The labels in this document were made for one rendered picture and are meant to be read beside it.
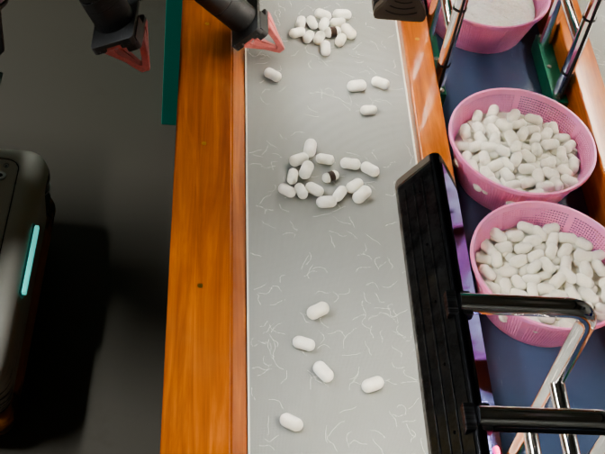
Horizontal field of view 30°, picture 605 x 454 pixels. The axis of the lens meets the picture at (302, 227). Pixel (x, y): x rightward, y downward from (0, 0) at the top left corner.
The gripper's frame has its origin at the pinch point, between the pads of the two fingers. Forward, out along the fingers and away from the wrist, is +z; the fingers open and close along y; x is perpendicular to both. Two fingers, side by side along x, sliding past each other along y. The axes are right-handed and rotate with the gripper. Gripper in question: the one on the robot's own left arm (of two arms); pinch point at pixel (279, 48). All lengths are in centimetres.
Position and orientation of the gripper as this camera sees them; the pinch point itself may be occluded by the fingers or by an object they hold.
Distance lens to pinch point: 209.4
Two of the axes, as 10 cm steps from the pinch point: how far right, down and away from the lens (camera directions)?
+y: -0.4, -7.6, 6.5
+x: -7.4, 4.6, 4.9
